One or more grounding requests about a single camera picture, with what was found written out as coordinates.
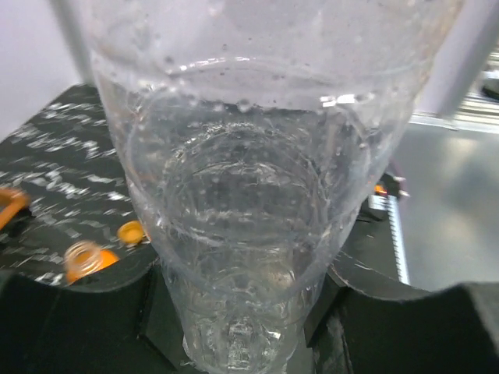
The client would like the orange bottle cap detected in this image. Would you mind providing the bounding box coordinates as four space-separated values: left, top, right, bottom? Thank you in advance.
117 221 147 246

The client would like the orange juice bottle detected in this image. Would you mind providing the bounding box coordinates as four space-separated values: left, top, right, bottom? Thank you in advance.
64 241 119 284

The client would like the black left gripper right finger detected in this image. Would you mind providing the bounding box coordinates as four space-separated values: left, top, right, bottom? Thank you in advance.
305 252 498 373

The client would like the aluminium slotted rail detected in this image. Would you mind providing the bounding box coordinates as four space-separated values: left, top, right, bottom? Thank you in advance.
368 193 410 285

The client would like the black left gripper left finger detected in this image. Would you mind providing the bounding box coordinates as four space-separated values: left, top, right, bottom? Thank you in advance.
1 256 183 373

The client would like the clear plastic bottle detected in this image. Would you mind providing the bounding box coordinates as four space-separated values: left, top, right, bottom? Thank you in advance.
71 1 462 373

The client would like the wooden shelf rack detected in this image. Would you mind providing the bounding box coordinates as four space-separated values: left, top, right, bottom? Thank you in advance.
0 188 30 229

